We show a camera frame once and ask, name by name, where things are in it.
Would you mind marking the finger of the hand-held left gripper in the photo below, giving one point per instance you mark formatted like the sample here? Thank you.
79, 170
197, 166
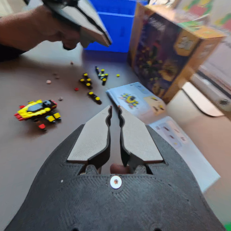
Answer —
72, 16
93, 14

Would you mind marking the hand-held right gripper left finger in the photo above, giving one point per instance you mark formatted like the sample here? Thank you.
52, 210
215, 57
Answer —
90, 140

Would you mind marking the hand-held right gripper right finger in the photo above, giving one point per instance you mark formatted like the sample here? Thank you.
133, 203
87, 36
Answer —
140, 142

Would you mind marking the lego instruction booklet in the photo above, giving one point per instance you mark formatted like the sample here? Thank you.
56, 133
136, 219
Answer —
126, 92

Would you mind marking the yellow black lego spider body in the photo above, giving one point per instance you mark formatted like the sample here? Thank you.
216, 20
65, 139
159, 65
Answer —
34, 110

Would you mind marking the person's left forearm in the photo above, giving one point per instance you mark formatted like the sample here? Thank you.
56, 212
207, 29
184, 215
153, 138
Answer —
14, 30

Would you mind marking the purple and yellow lego box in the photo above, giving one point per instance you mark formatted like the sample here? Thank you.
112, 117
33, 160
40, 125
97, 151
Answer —
162, 54

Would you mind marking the person's left hand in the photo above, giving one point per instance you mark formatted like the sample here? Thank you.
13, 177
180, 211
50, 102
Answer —
47, 28

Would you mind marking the blue plastic bin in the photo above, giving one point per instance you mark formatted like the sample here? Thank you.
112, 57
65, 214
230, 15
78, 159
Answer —
117, 27

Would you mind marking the pair of black yellow legs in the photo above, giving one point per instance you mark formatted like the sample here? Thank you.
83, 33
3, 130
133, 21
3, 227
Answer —
88, 84

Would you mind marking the green plastic bin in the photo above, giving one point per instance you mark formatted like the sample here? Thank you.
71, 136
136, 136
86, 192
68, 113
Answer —
228, 227

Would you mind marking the white metal panel bracket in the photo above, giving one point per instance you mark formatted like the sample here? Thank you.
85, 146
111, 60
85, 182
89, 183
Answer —
200, 99

